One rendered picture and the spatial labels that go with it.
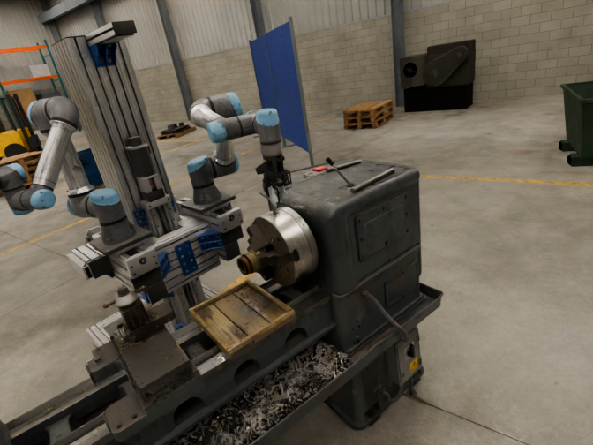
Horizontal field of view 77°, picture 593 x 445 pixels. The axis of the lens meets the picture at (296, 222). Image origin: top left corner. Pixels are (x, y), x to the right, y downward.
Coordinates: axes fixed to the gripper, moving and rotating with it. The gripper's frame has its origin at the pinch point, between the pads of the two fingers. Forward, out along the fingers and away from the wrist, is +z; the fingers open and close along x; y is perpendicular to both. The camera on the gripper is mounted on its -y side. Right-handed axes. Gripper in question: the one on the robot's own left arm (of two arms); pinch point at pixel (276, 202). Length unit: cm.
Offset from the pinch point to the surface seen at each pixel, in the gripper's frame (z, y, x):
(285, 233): 10.2, 6.9, -1.8
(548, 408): 123, 74, 97
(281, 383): 73, 15, -18
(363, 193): 3.4, 12.2, 33.1
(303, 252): 18.1, 11.6, 2.2
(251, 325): 40.8, 10.6, -23.9
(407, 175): 4, 11, 60
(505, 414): 124, 63, 78
